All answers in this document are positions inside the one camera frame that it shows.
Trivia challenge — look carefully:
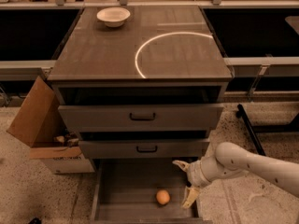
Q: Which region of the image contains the orange fruit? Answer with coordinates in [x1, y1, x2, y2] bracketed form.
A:
[156, 189, 170, 205]

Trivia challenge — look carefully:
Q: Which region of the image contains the black drawer handle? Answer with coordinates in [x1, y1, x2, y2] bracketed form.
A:
[129, 113, 156, 121]
[136, 146, 158, 153]

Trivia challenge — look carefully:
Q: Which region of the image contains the black top drawer handle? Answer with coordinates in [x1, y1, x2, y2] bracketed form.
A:
[129, 113, 156, 121]

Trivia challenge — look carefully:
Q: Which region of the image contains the open cardboard box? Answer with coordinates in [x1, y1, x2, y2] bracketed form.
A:
[7, 77, 94, 175]

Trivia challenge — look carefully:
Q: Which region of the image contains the top grey drawer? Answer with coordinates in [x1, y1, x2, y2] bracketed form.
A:
[58, 104, 223, 133]

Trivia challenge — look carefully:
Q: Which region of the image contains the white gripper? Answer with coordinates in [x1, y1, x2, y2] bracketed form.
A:
[172, 156, 231, 209]

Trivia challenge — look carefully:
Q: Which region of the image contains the black wheeled stand leg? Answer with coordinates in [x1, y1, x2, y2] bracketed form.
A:
[235, 104, 265, 156]

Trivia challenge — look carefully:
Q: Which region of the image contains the white bowl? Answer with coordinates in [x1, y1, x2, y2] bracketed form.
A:
[96, 7, 131, 28]

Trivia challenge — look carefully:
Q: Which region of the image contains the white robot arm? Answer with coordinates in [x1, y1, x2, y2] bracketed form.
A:
[173, 142, 299, 209]

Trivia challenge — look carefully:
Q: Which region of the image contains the grey drawer cabinet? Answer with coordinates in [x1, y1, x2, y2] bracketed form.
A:
[47, 5, 234, 166]

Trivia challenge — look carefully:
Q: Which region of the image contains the black middle drawer handle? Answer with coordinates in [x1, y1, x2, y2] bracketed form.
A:
[136, 146, 158, 153]

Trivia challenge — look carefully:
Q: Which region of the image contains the middle grey drawer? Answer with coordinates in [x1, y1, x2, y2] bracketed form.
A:
[79, 139, 209, 159]

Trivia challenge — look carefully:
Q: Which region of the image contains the bottom grey open drawer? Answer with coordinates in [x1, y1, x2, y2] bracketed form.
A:
[91, 158, 203, 224]

